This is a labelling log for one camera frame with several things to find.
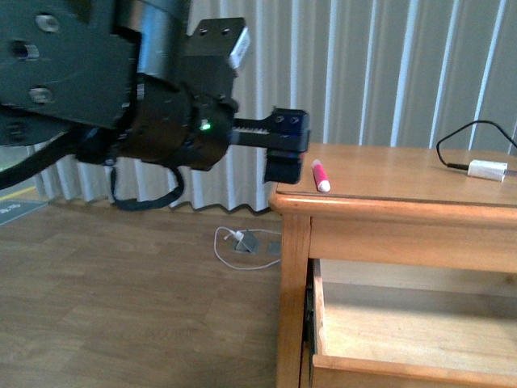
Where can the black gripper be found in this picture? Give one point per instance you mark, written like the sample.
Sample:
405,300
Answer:
180,127

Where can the pink white marker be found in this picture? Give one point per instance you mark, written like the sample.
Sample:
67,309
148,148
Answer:
320,177

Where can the wooden top drawer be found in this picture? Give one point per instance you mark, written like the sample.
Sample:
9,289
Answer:
388,325

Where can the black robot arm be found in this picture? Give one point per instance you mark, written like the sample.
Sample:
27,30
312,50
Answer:
101,80

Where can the grey pleated curtain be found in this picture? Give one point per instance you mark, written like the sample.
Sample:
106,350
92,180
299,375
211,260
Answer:
382,73

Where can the white floor charger plug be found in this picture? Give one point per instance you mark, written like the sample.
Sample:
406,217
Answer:
236,235

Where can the closed grey floor socket cover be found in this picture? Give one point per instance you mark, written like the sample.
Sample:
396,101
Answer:
274,248

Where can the open grey floor socket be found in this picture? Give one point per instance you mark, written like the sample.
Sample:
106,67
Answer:
249,244

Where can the wooden nightstand cabinet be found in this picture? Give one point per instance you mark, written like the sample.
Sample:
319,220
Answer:
385,206

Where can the white charger plug on nightstand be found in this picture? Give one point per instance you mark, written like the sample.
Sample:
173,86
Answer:
495,171

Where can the grey floor sign mat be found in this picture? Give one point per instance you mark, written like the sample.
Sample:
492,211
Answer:
13,209

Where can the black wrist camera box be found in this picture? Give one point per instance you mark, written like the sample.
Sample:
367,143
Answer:
213,54

